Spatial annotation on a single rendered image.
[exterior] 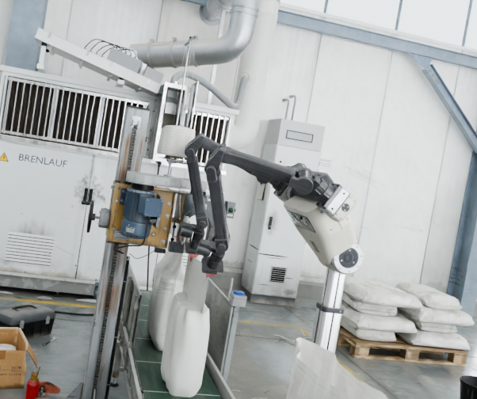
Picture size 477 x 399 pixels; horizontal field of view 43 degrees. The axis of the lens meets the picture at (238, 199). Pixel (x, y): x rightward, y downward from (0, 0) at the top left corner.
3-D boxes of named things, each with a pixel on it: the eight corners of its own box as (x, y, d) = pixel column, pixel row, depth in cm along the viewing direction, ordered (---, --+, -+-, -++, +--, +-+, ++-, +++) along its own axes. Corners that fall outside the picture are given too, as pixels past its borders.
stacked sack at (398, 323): (419, 337, 568) (421, 321, 567) (355, 331, 549) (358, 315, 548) (395, 323, 609) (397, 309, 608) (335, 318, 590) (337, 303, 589)
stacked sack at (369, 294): (425, 312, 565) (427, 297, 564) (360, 305, 548) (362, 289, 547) (402, 301, 606) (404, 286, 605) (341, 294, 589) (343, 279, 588)
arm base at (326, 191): (334, 184, 260) (318, 207, 259) (321, 172, 258) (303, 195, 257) (343, 186, 252) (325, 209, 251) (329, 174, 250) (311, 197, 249)
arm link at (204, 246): (227, 246, 269) (229, 236, 276) (202, 237, 268) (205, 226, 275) (217, 267, 275) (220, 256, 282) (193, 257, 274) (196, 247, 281)
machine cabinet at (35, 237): (206, 313, 624) (239, 109, 613) (-34, 290, 565) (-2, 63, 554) (187, 287, 736) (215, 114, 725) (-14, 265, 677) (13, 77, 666)
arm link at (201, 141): (195, 131, 297) (196, 127, 306) (182, 155, 300) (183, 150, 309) (274, 173, 306) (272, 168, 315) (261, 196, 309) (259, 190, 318)
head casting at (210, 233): (220, 248, 342) (229, 195, 340) (177, 242, 335) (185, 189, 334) (209, 240, 371) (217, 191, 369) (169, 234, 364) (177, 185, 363)
